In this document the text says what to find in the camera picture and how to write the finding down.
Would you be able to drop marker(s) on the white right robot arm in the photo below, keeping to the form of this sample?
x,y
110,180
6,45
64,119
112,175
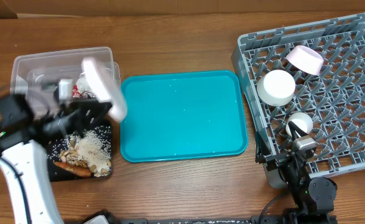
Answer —
x,y
314,197

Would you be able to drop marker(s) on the foil ball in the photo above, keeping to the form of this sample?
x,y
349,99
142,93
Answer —
x,y
83,88

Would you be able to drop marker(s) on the red snack wrapper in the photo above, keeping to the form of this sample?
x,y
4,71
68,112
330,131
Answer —
x,y
75,92

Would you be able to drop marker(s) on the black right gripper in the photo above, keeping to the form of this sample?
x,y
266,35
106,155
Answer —
x,y
275,160

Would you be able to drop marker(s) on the clear plastic bin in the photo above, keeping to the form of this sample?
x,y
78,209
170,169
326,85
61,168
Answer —
x,y
29,72

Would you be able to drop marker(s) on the white bowl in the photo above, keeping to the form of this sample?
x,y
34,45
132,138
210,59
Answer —
x,y
276,88

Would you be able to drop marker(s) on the teal plastic tray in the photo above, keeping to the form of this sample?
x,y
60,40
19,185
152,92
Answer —
x,y
183,116

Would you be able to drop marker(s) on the white plate with food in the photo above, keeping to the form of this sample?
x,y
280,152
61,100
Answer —
x,y
102,84

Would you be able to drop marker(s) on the grey dishwasher rack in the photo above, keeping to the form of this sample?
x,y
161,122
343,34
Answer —
x,y
335,100

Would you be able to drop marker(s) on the black tray bin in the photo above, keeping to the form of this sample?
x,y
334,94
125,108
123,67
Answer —
x,y
59,174

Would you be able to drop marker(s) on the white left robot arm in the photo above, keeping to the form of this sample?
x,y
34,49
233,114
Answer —
x,y
23,157

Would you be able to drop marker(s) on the white plastic cup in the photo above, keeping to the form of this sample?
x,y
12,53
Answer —
x,y
302,120

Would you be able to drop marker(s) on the pink bowl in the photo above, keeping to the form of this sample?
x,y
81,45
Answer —
x,y
305,59

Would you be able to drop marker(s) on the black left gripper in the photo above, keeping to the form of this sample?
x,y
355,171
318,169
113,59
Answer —
x,y
75,118

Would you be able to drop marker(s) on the spilled rice and peanut pile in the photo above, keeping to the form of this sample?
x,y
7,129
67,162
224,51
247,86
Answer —
x,y
92,151

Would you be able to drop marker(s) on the orange carrot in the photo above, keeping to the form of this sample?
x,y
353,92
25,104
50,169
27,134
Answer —
x,y
77,170

